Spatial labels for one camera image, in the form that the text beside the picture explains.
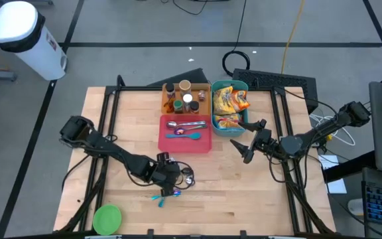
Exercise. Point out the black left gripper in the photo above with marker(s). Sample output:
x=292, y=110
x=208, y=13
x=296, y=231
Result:
x=166, y=174

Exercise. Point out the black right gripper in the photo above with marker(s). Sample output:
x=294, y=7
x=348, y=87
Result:
x=265, y=141

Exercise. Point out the iridescent metal spoon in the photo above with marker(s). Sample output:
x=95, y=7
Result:
x=178, y=131
x=177, y=192

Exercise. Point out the yellow ramen pack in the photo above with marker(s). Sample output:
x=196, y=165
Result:
x=223, y=99

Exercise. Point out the silver metal spoon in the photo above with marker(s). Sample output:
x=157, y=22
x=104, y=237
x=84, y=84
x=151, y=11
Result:
x=188, y=180
x=171, y=125

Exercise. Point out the black lid spice jar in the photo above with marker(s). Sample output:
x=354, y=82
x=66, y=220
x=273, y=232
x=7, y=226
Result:
x=194, y=106

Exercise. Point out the green lid oregano jar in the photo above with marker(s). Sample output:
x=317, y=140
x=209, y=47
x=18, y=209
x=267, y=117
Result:
x=178, y=106

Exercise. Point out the white lid spice jar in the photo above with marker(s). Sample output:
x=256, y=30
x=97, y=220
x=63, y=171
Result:
x=187, y=99

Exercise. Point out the tan lid seasoning jar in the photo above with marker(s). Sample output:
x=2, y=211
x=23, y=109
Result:
x=185, y=87

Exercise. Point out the purple label spice jar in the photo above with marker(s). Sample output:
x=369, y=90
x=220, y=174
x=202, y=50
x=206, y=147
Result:
x=169, y=89

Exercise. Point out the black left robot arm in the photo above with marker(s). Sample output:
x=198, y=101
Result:
x=111, y=149

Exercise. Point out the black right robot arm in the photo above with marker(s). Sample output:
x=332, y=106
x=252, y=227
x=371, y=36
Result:
x=327, y=129

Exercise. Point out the slim teal utensil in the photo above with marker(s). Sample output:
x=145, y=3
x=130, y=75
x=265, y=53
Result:
x=160, y=203

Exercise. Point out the pink plastic bin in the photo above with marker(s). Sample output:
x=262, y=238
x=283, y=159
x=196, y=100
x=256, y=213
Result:
x=184, y=146

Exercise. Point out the orange plastic bin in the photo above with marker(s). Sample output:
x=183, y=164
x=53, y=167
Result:
x=207, y=108

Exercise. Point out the teal plastic bin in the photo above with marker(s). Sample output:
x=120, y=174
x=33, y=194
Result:
x=229, y=83

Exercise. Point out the green plastic plate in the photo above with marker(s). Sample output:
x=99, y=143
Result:
x=107, y=219

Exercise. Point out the white paper sheet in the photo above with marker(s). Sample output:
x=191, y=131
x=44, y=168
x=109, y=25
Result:
x=328, y=162

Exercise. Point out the white computer mouse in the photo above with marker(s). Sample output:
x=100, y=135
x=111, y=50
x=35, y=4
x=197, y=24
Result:
x=355, y=206

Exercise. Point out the white trash can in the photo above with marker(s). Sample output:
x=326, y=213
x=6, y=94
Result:
x=22, y=36

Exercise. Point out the black table frame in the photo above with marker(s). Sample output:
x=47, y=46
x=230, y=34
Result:
x=134, y=88

